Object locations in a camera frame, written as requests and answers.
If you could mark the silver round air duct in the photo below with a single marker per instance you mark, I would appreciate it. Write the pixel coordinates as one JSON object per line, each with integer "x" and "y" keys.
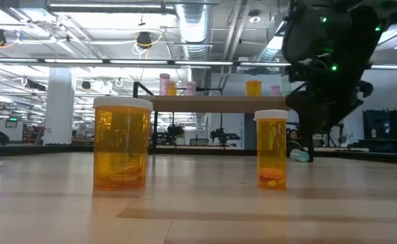
{"x": 193, "y": 27}

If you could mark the pale green pill bottle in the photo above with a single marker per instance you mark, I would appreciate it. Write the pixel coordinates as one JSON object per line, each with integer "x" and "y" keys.
{"x": 300, "y": 156}

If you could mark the medium orange pill bottle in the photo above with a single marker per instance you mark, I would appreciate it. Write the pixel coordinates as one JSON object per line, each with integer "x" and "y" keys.
{"x": 271, "y": 152}

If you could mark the pink pill bottle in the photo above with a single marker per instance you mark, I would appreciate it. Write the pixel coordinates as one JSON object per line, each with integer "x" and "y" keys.
{"x": 164, "y": 86}
{"x": 275, "y": 91}

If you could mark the large orange pill bottle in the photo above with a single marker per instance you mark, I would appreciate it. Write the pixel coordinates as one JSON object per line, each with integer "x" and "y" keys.
{"x": 253, "y": 88}
{"x": 122, "y": 145}

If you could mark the white building column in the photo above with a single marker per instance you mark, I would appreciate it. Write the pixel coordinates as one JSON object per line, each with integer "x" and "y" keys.
{"x": 59, "y": 108}

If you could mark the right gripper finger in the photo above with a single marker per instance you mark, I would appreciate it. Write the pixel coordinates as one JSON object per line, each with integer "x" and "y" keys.
{"x": 303, "y": 113}
{"x": 334, "y": 112}

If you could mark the wooden shelf with black legs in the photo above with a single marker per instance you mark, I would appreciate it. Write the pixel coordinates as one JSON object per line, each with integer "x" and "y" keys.
{"x": 219, "y": 104}

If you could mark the black equipment cabinet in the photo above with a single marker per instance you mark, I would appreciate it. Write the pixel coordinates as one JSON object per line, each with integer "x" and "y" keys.
{"x": 385, "y": 125}

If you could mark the black metal mounting frame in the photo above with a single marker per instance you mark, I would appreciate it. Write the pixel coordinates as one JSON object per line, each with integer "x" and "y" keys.
{"x": 63, "y": 149}
{"x": 354, "y": 154}

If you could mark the long suspended light rail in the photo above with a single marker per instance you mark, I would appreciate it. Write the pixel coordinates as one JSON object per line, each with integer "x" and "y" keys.
{"x": 202, "y": 63}

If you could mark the small orange pill bottle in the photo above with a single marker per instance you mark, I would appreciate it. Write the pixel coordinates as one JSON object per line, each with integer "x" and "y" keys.
{"x": 173, "y": 89}

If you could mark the black background robot arm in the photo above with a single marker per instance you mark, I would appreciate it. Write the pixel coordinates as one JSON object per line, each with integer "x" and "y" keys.
{"x": 224, "y": 135}
{"x": 171, "y": 132}

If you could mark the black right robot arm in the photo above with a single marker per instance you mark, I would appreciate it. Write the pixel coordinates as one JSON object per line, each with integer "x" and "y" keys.
{"x": 337, "y": 30}

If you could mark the seated person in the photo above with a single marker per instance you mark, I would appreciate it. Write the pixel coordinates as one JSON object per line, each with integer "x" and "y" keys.
{"x": 292, "y": 135}

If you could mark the silver spiral air duct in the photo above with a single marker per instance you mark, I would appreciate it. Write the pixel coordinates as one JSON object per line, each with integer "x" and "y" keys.
{"x": 269, "y": 51}

